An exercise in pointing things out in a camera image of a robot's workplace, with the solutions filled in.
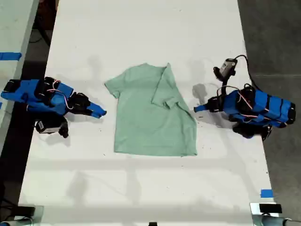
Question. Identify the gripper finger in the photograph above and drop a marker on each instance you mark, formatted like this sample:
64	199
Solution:
205	106
97	108
90	112
204	110

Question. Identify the pale green T-shirt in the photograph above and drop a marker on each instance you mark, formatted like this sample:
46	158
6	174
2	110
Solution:
152	117

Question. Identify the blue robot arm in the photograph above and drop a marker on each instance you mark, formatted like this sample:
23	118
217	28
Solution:
270	108
30	94

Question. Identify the long blue tape strip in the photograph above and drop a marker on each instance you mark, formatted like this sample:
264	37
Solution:
10	56

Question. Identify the white side table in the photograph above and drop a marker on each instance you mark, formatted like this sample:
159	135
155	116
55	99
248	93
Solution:
14	35

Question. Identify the square blue tape piece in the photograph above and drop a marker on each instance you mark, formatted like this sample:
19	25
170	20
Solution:
266	193

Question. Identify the small black box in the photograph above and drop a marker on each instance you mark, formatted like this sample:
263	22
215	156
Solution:
26	210
270	208

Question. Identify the gripper camera stalk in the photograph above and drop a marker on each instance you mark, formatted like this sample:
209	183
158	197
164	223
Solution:
64	128
225	86

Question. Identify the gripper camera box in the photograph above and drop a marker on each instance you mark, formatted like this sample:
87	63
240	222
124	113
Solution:
47	127
227	67

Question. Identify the metal table bracket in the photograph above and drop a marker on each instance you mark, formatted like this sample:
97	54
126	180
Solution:
255	212

